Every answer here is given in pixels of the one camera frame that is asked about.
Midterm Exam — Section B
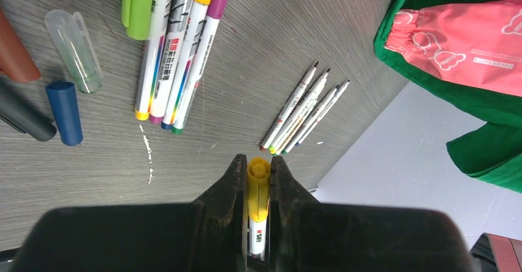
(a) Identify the brown cap marker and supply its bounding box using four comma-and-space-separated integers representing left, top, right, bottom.
259, 61, 319, 152

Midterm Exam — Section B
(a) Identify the green cap marker yellow end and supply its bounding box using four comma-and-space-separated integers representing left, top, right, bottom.
134, 0, 172, 121

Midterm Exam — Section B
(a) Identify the green hanging shirt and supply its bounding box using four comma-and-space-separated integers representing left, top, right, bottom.
374, 0, 521, 193

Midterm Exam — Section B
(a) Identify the light green pen cap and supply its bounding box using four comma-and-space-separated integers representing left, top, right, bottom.
121, 0, 153, 41

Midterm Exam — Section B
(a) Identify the brown pen cap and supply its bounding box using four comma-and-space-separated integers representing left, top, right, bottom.
1, 10, 41, 83

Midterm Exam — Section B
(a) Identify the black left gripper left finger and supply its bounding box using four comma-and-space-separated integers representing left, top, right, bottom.
11, 154, 247, 271

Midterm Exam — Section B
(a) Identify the pink printed jacket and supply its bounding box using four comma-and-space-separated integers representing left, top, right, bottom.
385, 0, 521, 97

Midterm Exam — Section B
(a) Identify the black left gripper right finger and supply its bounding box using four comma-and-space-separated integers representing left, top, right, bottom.
269, 156, 473, 271

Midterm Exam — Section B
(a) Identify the purple cap marker green end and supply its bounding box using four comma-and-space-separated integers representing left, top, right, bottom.
171, 0, 228, 135

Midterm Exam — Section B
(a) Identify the black pen cap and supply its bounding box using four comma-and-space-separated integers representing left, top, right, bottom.
1, 81, 57, 142

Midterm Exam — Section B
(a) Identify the clear pen cap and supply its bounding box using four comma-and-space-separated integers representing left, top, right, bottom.
44, 9, 103, 94

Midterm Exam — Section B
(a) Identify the blue pen cap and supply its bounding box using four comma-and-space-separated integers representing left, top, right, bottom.
45, 81, 83, 146

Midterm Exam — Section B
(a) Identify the black cap marker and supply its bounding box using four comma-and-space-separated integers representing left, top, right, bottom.
268, 68, 331, 154

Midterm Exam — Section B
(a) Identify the light green cap marker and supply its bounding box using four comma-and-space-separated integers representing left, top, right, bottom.
272, 98, 318, 156

